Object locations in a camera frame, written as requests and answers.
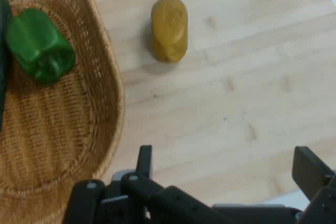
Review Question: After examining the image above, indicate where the green bell pepper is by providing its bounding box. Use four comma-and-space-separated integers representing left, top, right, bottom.
6, 8, 77, 84

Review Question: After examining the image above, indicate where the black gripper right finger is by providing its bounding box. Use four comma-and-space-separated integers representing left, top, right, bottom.
291, 146, 336, 224

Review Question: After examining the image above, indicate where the dark green cucumber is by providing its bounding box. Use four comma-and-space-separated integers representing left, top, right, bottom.
0, 0, 13, 133

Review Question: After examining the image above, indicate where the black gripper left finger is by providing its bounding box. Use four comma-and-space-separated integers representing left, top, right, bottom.
62, 145, 226, 224

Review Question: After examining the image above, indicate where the woven wicker basket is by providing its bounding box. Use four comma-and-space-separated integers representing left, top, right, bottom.
0, 0, 126, 224

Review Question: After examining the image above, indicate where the yellow-brown potato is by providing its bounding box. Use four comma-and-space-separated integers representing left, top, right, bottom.
150, 0, 188, 64

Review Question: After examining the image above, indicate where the bamboo cutting board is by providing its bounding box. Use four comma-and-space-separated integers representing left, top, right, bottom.
91, 0, 336, 206

